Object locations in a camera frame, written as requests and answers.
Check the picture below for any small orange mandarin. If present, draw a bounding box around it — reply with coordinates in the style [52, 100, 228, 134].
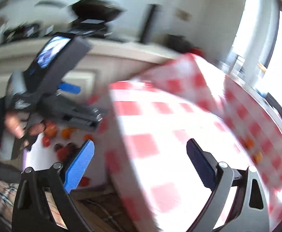
[83, 134, 94, 141]

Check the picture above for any yellow striped pepino melon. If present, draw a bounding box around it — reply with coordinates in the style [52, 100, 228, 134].
[252, 152, 263, 165]

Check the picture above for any dark red apple with stem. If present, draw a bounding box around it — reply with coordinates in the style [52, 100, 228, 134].
[56, 147, 71, 162]

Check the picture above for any person's left hand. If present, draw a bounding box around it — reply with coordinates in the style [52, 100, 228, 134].
[1, 112, 45, 150]

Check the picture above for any red oval tomato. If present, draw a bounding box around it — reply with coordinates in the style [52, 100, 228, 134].
[42, 136, 51, 148]

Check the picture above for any large orange mandarin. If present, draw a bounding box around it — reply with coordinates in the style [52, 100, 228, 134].
[244, 138, 254, 149]

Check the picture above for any dark clay pot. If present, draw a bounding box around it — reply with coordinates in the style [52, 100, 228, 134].
[166, 34, 193, 53]

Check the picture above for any black wok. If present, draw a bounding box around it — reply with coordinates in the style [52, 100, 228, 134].
[34, 0, 125, 22]

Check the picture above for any small yellow striped melon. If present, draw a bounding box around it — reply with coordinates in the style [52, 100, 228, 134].
[79, 177, 91, 187]

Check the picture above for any white fruit tray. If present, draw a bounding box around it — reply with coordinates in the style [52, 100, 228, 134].
[22, 124, 108, 189]

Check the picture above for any gas stove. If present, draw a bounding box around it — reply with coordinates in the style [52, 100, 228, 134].
[2, 19, 113, 43]

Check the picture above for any red small pot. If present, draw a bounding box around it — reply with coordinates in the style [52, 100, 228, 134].
[189, 47, 206, 59]

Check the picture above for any red white checkered tablecloth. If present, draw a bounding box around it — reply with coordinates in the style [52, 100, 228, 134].
[89, 53, 282, 231]

